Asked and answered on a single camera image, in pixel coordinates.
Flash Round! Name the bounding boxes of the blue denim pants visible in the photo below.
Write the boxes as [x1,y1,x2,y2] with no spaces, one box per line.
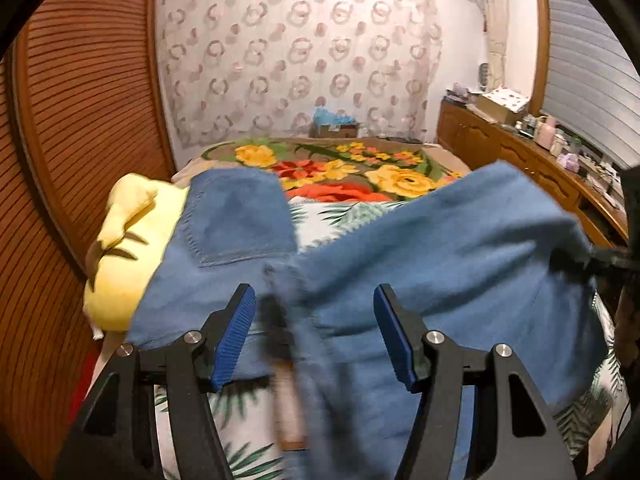
[122,160,608,480]

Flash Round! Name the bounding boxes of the yellow plush toy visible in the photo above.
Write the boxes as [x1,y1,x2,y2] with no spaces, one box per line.
[82,172,193,333]

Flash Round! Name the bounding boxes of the wooden sideboard cabinet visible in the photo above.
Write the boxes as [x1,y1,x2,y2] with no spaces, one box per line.
[436,99,631,250]

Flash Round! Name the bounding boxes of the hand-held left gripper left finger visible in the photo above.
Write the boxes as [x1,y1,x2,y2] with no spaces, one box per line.
[52,282,258,480]

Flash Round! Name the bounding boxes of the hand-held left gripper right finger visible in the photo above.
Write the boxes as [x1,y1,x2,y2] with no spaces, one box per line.
[372,282,578,480]

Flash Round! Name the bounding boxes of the grey window blind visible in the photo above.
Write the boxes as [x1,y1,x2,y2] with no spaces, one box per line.
[540,0,640,172]

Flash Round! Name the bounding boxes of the cream lace curtain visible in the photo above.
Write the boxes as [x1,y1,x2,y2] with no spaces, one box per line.
[482,0,509,92]

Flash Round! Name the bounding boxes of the pink jug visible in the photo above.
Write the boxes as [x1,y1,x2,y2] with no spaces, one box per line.
[535,115,559,149]

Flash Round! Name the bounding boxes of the wooden louvered wardrobe door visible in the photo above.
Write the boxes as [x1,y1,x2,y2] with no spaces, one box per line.
[0,0,179,480]

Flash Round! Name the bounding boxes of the leaf print bed sheet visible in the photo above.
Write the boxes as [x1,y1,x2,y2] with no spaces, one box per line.
[150,199,632,480]

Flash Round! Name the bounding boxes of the red cloth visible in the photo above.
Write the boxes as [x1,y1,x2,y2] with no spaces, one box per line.
[69,352,102,423]

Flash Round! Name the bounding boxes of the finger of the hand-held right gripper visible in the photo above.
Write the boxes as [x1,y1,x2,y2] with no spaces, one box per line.
[547,247,640,275]

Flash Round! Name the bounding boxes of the patterned gift box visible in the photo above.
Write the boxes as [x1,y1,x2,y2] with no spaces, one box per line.
[475,87,531,126]

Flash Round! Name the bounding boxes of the sheer circle pattern curtain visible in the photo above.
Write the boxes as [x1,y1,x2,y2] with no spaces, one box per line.
[155,0,444,149]

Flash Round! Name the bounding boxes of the floral blanket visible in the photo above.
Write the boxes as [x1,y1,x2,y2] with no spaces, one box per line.
[172,137,473,204]

